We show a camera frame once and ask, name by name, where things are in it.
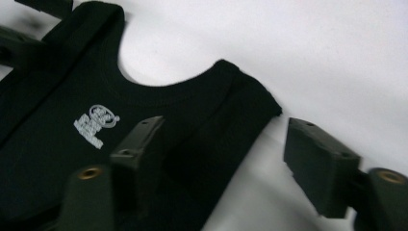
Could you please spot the black tank top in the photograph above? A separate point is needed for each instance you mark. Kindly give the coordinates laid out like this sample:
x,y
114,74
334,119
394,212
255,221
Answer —
x,y
54,166

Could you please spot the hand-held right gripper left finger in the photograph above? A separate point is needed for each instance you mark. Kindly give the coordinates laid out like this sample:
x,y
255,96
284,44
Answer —
x,y
138,166

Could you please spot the white table mat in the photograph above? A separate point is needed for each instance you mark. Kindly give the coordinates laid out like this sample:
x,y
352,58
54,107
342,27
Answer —
x,y
288,48

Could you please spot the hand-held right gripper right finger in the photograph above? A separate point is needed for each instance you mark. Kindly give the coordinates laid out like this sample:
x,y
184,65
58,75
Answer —
x,y
320,170

